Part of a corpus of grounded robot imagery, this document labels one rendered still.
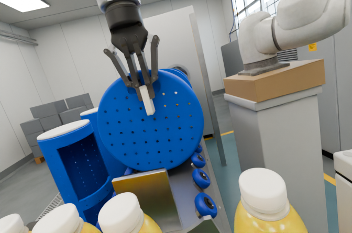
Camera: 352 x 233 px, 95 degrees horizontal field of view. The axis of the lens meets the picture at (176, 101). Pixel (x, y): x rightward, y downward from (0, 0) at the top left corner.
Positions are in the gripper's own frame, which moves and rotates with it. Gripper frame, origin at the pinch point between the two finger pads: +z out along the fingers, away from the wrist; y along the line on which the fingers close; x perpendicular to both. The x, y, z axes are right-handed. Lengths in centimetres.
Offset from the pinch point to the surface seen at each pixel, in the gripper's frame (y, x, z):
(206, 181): 9.3, -6.1, 19.8
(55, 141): -65, 40, 16
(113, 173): -76, 96, 74
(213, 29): 142, 547, -106
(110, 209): -0.4, -24.1, 6.6
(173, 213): 2.2, -13.0, 19.5
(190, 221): 4.5, -11.6, 23.3
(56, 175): -73, 40, 35
